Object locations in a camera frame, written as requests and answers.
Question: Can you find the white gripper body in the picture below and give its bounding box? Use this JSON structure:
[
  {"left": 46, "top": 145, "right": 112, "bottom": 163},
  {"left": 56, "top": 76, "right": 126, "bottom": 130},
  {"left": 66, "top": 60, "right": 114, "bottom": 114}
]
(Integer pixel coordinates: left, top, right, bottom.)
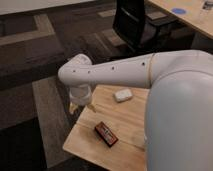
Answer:
[{"left": 69, "top": 85, "right": 92, "bottom": 106}]

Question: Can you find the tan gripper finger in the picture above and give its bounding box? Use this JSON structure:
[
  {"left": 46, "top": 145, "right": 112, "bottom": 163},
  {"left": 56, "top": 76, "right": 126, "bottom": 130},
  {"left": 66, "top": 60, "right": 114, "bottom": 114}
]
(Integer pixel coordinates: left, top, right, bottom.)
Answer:
[
  {"left": 87, "top": 104, "right": 96, "bottom": 113},
  {"left": 69, "top": 103, "right": 78, "bottom": 115}
]

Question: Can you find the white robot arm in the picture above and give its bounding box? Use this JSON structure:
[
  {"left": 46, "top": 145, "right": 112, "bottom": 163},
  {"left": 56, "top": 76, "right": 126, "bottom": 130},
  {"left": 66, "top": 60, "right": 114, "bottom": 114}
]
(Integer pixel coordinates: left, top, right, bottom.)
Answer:
[{"left": 58, "top": 50, "right": 213, "bottom": 171}]

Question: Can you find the white sponge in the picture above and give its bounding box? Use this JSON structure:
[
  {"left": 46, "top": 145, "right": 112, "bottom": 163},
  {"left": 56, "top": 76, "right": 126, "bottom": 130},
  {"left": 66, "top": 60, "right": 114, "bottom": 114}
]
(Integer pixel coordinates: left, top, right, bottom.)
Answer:
[{"left": 114, "top": 89, "right": 133, "bottom": 103}]

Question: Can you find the red brown snack packet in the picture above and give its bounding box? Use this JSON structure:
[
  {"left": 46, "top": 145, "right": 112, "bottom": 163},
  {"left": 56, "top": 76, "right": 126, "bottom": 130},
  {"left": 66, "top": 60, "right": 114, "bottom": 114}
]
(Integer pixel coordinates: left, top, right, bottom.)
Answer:
[{"left": 95, "top": 122, "right": 118, "bottom": 147}]

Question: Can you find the black office chair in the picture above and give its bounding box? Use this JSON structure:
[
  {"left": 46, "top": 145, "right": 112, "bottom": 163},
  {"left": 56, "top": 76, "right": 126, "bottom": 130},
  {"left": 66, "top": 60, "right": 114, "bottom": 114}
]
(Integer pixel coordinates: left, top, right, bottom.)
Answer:
[{"left": 113, "top": 0, "right": 176, "bottom": 53}]

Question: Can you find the blue round disc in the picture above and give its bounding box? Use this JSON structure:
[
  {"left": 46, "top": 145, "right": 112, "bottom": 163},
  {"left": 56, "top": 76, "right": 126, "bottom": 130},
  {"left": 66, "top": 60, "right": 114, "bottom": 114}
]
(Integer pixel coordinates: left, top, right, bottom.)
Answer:
[{"left": 172, "top": 8, "right": 186, "bottom": 14}]

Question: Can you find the wooden desk in background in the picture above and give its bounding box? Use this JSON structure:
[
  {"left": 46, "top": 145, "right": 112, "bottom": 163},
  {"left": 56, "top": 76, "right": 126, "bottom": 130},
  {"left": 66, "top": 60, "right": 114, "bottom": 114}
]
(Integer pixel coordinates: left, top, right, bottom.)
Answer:
[{"left": 148, "top": 0, "right": 213, "bottom": 39}]

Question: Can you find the small item on desk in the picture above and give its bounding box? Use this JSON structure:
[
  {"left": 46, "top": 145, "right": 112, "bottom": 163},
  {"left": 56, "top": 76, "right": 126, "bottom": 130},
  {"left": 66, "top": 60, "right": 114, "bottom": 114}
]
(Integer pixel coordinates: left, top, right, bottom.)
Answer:
[{"left": 203, "top": 0, "right": 213, "bottom": 10}]

